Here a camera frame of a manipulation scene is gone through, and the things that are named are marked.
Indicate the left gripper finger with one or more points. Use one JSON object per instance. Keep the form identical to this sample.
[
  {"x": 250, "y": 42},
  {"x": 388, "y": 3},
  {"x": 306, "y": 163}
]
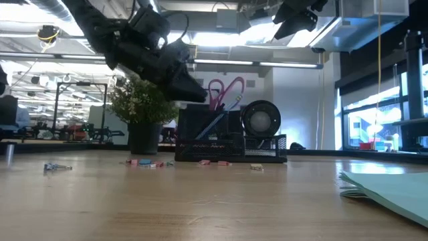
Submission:
[
  {"x": 172, "y": 93},
  {"x": 190, "y": 90}
]

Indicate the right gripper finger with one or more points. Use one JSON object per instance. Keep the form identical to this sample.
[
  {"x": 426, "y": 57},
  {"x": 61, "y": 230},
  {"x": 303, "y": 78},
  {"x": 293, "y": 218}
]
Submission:
[
  {"x": 294, "y": 10},
  {"x": 297, "y": 25}
]

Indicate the black mesh desk organizer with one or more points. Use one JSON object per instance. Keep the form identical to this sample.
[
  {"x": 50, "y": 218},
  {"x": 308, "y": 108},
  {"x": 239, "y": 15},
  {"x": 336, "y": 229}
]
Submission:
[{"x": 200, "y": 147}]

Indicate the teal binder clip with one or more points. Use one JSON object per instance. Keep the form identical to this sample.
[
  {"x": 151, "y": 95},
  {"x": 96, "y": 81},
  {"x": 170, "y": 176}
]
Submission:
[{"x": 170, "y": 163}]

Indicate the yellow binder clip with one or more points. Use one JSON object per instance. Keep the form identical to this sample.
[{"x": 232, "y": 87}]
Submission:
[{"x": 257, "y": 166}]

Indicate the teal sticky note pad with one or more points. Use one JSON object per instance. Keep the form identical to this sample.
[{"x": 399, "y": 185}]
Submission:
[{"x": 394, "y": 194}]

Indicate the green plant in black pot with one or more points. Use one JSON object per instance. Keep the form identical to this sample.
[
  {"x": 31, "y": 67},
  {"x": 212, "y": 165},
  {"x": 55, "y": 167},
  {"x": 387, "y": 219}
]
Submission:
[{"x": 143, "y": 100}]

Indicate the person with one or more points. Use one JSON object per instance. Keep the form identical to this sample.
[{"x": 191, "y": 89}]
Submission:
[
  {"x": 23, "y": 117},
  {"x": 171, "y": 127}
]

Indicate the dark computer monitor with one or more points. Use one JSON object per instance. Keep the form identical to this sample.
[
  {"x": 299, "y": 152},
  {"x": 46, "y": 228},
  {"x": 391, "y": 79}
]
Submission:
[{"x": 8, "y": 110}]

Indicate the silver metal standoff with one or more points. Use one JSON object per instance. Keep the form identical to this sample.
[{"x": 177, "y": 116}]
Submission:
[{"x": 10, "y": 154}]

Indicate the black gantry frame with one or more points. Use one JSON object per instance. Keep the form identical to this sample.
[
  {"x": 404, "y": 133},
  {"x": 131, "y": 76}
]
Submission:
[{"x": 56, "y": 110}]

